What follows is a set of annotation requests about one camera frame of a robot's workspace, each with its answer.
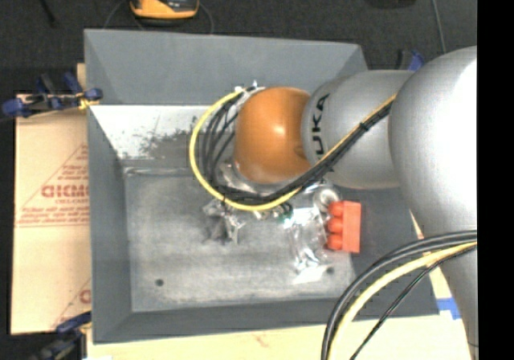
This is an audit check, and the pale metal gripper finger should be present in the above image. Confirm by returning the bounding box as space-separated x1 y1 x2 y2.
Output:
224 211 247 246
202 202 226 243

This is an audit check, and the grey metal bin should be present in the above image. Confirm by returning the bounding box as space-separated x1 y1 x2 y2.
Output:
83 28 439 344

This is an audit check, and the clear crumpled plastic packet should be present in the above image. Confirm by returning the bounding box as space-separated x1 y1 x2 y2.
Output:
284 206 336 286

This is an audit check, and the orange-red toy brick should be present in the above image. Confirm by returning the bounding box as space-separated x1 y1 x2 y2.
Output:
324 200 362 255

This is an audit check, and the brown cardboard board, red print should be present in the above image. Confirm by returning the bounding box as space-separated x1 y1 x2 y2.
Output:
10 92 93 336

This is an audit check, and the shiny metal ring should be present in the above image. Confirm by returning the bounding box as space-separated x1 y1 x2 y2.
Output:
314 187 339 215

